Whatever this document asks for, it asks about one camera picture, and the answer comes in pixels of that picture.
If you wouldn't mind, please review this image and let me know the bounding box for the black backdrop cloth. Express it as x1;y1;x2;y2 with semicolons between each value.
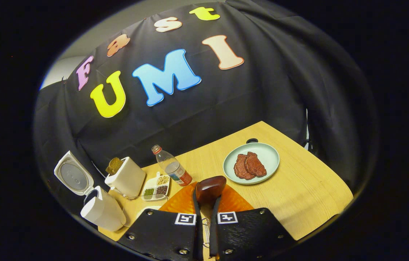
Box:
34;0;379;214

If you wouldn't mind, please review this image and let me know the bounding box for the wooden spoon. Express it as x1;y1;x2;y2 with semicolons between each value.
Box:
195;175;227;218

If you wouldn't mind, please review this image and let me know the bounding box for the pale green plate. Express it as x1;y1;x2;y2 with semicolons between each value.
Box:
223;142;280;185

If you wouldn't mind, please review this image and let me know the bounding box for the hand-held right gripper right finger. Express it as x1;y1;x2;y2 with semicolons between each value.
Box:
210;183;297;261

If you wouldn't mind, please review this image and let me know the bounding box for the white toaster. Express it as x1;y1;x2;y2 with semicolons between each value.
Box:
104;157;147;198

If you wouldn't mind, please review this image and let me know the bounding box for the clear plastic bottle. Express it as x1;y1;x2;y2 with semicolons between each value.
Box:
151;145;193;187

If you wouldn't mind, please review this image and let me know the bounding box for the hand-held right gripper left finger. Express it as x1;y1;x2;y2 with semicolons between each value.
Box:
117;181;205;261

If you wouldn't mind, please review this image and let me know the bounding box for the white rice cooker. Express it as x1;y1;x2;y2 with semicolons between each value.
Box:
54;150;127;232

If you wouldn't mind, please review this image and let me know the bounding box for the white divided bean dish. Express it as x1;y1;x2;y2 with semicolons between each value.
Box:
142;171;171;201

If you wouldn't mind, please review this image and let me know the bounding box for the brown meat patty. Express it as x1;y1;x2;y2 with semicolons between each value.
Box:
244;152;267;178
234;154;255;180

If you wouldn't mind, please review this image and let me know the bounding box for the brown bread slice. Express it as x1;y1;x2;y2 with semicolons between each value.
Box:
105;157;124;175

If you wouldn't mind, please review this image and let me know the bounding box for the clear chopstick holder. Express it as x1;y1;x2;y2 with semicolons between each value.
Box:
201;217;213;258

